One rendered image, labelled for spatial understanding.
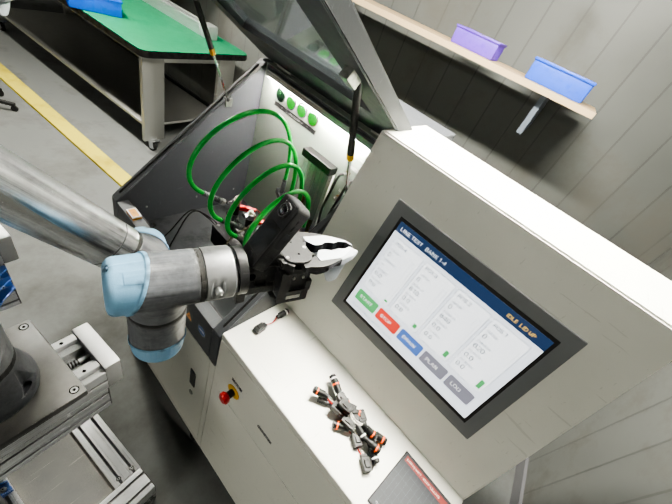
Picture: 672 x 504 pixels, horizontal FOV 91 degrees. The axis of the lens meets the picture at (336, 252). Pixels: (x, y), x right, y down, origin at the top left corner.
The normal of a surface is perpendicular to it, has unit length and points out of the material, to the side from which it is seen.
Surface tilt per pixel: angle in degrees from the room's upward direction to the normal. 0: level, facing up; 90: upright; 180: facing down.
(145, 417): 0
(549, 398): 76
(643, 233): 90
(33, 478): 0
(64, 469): 0
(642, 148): 90
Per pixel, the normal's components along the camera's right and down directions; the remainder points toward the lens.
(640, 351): -0.56, 0.13
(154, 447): 0.33, -0.71
